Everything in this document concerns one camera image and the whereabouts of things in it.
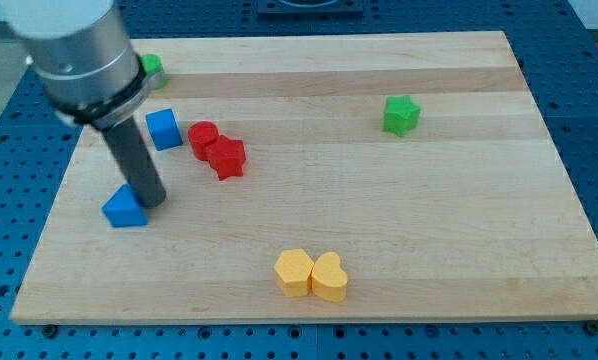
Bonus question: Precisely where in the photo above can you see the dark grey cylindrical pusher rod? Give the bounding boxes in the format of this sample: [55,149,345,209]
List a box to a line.
[102,117,166,209]

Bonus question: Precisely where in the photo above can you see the blue cube block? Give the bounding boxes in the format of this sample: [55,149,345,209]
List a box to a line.
[145,109,183,151]

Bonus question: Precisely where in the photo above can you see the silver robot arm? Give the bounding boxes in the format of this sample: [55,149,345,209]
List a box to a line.
[0,0,166,208]

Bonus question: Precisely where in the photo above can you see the blue triangular block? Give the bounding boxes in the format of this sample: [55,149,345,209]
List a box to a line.
[102,184,148,228]

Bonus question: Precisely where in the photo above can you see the red cylinder block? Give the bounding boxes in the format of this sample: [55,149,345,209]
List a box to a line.
[187,121,219,161]

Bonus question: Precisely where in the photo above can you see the red star block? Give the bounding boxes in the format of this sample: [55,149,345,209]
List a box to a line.
[206,135,246,181]

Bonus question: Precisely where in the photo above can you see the green cylinder block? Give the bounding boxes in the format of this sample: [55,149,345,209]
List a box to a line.
[140,54,168,90]

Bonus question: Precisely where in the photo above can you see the yellow hexagon block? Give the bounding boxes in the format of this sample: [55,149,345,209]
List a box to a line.
[274,249,314,297]

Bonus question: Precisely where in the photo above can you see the yellow heart block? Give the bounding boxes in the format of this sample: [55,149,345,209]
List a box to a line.
[312,252,348,302]

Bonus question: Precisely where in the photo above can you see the wooden board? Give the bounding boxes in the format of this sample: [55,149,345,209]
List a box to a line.
[11,31,598,325]

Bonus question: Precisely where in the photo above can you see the green star block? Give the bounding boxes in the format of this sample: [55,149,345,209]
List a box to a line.
[382,95,421,138]

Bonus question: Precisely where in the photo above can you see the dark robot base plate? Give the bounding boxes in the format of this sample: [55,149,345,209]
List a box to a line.
[255,0,365,16]

